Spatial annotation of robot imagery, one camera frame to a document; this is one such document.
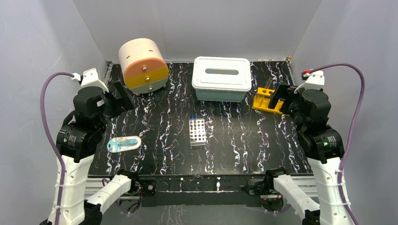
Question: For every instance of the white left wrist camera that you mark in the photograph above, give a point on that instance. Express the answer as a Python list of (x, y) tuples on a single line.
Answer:
[(90, 78)]

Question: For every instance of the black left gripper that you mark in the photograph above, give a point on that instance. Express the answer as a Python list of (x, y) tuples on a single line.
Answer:
[(117, 97)]

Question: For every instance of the blue packaged syringe blister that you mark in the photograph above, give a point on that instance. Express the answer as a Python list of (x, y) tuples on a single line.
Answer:
[(121, 144)]

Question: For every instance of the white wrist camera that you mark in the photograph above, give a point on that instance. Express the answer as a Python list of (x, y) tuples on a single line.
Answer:
[(312, 80), (90, 78)]

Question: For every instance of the white bin lid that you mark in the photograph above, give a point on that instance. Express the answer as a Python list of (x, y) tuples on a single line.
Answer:
[(220, 73)]

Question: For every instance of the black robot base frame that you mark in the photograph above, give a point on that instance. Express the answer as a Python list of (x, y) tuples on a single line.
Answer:
[(165, 190)]

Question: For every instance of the teal plastic bin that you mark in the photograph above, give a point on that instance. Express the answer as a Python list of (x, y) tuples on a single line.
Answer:
[(220, 95)]

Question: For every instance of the cream orange cylindrical centrifuge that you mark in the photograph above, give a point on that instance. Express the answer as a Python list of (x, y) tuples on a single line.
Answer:
[(143, 67)]

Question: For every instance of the glass test tube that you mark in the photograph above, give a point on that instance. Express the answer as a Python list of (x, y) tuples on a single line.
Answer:
[(269, 84)]

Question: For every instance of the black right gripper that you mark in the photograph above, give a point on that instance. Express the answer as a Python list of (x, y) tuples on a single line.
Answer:
[(285, 91)]

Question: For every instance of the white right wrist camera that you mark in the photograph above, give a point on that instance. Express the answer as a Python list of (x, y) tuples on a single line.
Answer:
[(312, 80)]

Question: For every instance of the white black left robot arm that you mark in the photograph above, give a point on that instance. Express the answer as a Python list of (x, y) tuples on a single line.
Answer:
[(76, 143)]

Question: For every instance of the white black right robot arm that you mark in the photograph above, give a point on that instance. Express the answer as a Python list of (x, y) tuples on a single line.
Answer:
[(324, 150)]

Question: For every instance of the yellow test tube rack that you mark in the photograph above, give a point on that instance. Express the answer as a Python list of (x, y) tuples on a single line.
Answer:
[(262, 99)]

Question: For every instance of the clear well plate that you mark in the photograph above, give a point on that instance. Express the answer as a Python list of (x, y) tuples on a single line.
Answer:
[(197, 133)]

